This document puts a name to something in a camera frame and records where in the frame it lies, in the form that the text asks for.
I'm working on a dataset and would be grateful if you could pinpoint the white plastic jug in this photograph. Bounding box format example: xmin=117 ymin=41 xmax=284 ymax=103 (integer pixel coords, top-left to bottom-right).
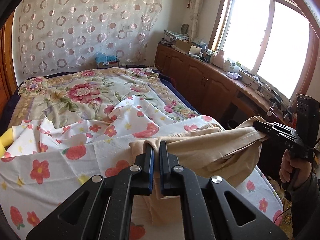
xmin=213 ymin=49 xmax=225 ymax=68

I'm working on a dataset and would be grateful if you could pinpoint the blue tissue pack box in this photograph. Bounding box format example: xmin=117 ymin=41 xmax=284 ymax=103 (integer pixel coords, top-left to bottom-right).
xmin=95 ymin=52 xmax=119 ymax=69

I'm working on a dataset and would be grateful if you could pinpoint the stack of papers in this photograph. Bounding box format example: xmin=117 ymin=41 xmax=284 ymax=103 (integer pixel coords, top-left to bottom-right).
xmin=164 ymin=29 xmax=189 ymax=42

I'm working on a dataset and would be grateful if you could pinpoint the white floral bed sheet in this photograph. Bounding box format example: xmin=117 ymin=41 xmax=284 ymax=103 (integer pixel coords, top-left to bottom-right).
xmin=1 ymin=96 xmax=283 ymax=239

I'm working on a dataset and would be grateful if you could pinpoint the long wooden sideboard cabinet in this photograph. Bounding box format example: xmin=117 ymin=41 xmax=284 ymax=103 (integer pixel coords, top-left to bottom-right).
xmin=155 ymin=43 xmax=292 ymax=127

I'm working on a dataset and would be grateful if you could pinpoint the beige side curtain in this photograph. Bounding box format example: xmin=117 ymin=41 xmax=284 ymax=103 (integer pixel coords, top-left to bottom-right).
xmin=188 ymin=0 xmax=203 ymax=41

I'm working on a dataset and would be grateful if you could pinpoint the wooden slatted wardrobe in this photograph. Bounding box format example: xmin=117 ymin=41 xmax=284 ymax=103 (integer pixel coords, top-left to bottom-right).
xmin=0 ymin=12 xmax=17 ymax=115

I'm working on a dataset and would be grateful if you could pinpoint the beige t-shirt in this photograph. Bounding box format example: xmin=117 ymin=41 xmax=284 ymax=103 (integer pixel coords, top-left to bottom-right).
xmin=128 ymin=115 xmax=269 ymax=225

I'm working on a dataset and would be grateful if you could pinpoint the sheer circle-pattern curtain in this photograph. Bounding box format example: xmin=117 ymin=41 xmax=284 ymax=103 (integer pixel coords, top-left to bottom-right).
xmin=12 ymin=0 xmax=162 ymax=81

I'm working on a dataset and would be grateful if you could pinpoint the wood-framed window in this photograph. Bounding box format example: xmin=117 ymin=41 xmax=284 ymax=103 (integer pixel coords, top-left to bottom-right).
xmin=209 ymin=0 xmax=319 ymax=94

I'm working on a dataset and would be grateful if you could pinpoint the beige rose-pattern blanket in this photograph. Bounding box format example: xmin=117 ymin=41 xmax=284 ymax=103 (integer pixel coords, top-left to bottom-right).
xmin=8 ymin=67 xmax=198 ymax=128

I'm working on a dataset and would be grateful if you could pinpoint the person's right hand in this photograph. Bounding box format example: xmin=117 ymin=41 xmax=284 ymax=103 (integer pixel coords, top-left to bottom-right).
xmin=279 ymin=150 xmax=312 ymax=188

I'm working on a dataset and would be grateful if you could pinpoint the cardboard box on sideboard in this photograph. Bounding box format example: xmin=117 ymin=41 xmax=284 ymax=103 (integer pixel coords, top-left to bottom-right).
xmin=175 ymin=40 xmax=202 ymax=55

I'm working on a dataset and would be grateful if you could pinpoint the yellow Pikachu plush toy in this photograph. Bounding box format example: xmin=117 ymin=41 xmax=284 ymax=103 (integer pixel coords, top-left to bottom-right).
xmin=0 ymin=128 xmax=14 ymax=157

